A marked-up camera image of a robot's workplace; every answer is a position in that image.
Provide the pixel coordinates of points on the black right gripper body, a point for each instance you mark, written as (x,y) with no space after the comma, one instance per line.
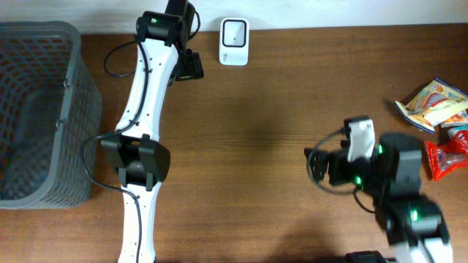
(363,169)

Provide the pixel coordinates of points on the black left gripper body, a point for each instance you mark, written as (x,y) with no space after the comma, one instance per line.
(189,66)

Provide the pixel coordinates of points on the red snack packet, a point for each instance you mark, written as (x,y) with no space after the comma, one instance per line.
(444,159)

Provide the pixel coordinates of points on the yellow chip bag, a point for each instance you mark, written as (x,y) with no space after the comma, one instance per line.
(434,104)

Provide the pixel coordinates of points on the teal tissue pack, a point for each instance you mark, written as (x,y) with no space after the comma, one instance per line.
(453,131)

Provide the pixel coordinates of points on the orange small box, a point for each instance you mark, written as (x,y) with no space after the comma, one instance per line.
(458,119)

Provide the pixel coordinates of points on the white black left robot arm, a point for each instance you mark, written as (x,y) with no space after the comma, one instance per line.
(133,149)

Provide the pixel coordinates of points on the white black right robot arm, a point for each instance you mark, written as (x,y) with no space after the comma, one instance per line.
(388,171)

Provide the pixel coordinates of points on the white barcode scanner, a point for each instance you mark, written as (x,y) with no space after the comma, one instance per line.
(234,42)

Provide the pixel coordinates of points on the grey plastic mesh basket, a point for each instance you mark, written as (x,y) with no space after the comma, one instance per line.
(50,106)

